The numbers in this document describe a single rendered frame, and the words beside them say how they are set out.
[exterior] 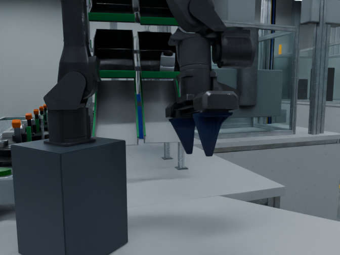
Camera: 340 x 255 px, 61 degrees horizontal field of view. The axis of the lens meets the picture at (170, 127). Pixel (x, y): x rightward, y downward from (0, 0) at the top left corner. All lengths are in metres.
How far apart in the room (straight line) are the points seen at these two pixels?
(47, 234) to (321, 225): 0.55
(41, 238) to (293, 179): 1.68
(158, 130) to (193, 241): 0.43
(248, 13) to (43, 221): 1.70
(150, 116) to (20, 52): 11.07
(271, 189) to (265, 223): 0.25
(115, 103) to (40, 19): 11.04
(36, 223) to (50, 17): 11.48
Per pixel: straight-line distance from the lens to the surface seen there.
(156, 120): 0.96
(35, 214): 0.54
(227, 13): 1.89
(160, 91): 1.05
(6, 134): 1.31
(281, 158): 1.92
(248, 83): 1.83
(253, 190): 0.90
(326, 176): 2.20
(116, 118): 0.94
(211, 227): 0.66
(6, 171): 0.76
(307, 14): 2.13
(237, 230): 0.66
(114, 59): 1.02
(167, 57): 0.92
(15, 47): 12.00
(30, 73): 11.81
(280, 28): 2.01
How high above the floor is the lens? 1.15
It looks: 7 degrees down
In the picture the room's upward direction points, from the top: straight up
